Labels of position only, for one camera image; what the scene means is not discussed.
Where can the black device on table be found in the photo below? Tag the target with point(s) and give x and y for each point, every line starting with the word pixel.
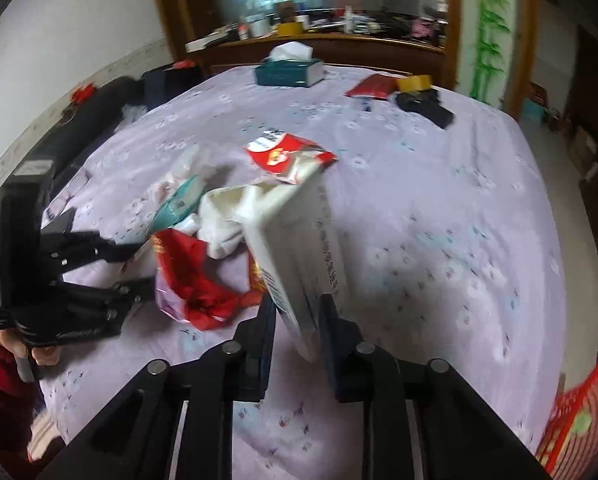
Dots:
pixel 427 104

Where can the yellow tape roll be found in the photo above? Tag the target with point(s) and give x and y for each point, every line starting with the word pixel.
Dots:
pixel 414 83

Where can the bamboo painted glass panel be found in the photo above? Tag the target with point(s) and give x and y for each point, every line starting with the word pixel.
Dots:
pixel 486 45

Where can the red white cigarette pack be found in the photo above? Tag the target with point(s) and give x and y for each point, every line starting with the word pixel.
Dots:
pixel 286 157

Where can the white paper carton box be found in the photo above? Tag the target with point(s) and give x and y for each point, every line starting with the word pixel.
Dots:
pixel 290 232

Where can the black sofa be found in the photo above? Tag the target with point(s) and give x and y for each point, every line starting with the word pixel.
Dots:
pixel 69 142

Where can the person's left hand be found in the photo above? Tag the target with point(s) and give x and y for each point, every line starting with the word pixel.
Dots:
pixel 11 341

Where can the red foil packet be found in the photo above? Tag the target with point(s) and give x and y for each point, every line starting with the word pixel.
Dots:
pixel 375 86

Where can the lilac floral tablecloth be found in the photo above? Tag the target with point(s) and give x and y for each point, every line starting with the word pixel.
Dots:
pixel 447 238

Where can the red plastic mesh basket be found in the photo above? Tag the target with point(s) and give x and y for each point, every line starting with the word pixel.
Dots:
pixel 570 441

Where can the teal tissue box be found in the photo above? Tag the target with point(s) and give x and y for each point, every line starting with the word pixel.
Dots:
pixel 290 65

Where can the wooden sideboard counter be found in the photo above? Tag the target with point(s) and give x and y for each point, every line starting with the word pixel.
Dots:
pixel 398 56

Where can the white green mesh cloth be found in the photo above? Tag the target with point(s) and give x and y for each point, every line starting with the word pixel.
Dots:
pixel 180 205

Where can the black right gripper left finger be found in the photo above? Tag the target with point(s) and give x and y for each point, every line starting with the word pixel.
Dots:
pixel 254 359

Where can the red shiny snack wrapper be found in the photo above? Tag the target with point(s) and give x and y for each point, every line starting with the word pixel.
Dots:
pixel 182 263

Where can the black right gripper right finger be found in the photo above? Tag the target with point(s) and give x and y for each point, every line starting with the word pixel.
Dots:
pixel 347 369

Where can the red sleeve forearm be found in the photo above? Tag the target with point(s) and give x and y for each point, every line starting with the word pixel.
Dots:
pixel 17 400

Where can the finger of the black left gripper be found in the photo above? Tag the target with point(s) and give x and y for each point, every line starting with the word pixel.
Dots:
pixel 80 307
pixel 65 252

